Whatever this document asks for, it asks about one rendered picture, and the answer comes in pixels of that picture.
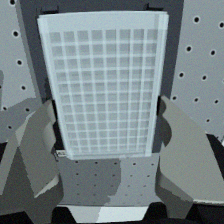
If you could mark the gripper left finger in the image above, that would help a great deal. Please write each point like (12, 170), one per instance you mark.
(30, 181)

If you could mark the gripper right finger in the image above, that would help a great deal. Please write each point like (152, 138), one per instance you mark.
(190, 173)

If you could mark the white well plate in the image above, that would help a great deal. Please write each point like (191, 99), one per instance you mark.
(120, 107)

